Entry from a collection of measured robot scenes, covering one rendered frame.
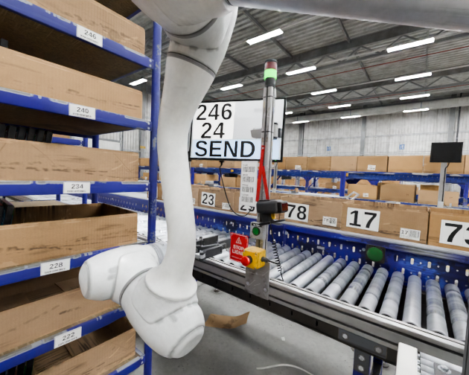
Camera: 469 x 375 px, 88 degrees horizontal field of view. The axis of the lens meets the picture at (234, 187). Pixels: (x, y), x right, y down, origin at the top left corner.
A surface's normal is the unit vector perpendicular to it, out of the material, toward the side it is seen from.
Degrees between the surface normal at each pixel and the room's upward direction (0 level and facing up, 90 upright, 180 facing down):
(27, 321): 91
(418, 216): 90
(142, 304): 77
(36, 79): 91
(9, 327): 90
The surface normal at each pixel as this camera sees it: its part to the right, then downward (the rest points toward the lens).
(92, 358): 0.76, 0.08
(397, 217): -0.61, 0.02
